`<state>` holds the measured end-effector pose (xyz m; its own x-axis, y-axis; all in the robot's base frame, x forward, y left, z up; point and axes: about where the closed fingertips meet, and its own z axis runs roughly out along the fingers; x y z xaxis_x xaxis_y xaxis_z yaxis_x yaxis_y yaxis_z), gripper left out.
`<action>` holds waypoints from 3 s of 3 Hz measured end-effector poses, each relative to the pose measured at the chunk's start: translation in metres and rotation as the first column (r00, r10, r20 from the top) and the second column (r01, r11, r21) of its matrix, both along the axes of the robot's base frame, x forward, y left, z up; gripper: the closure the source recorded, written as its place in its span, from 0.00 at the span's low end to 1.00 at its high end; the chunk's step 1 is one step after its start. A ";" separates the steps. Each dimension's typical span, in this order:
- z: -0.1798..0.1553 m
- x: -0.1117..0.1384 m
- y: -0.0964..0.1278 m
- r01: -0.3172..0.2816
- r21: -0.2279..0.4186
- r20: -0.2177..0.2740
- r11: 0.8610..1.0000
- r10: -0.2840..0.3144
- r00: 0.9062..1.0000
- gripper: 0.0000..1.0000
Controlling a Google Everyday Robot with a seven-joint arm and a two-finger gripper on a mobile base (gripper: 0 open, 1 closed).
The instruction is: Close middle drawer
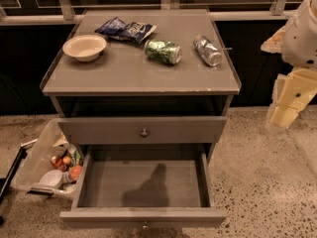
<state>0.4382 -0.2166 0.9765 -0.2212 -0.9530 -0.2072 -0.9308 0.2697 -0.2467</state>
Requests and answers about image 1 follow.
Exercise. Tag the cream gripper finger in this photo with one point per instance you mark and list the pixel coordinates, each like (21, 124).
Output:
(281, 117)

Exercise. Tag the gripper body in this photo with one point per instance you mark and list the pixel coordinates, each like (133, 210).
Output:
(301, 39)

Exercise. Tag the grey drawer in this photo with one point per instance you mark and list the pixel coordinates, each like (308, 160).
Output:
(144, 186)
(142, 130)

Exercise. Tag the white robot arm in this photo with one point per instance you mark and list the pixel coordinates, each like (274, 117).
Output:
(296, 41)

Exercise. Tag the silver soda can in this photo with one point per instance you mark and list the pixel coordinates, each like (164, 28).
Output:
(207, 51)

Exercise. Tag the green soda can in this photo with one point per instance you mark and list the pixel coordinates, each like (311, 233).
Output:
(163, 51)

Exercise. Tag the blue chip bag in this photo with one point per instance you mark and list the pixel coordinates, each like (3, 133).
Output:
(117, 29)

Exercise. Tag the white paper bowl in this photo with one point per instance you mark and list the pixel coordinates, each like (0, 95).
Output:
(84, 48)

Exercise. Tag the red apple in bin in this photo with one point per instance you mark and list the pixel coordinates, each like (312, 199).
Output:
(75, 172)

